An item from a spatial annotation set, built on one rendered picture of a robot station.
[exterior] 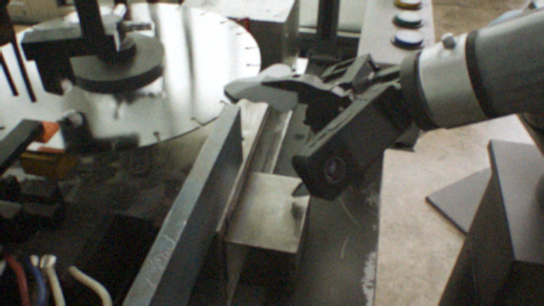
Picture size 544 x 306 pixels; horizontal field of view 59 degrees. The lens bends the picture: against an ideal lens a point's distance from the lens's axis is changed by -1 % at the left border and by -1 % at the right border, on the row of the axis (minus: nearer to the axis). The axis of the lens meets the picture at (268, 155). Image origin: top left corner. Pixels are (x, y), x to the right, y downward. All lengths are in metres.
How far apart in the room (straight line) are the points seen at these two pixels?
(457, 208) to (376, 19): 1.08
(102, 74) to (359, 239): 0.37
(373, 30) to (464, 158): 1.31
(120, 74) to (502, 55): 0.37
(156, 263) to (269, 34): 0.55
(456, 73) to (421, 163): 1.55
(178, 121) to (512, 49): 0.30
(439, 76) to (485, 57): 0.04
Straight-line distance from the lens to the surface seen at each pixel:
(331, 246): 0.62
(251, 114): 0.65
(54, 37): 0.49
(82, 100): 0.54
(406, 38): 0.74
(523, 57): 0.39
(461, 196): 1.82
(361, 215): 0.66
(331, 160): 0.39
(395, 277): 1.55
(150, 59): 0.57
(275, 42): 0.80
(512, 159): 0.83
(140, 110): 0.50
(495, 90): 0.40
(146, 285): 0.29
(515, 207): 0.74
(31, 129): 0.46
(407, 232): 1.68
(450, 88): 0.41
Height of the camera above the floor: 1.23
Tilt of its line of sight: 41 degrees down
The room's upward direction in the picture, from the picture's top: straight up
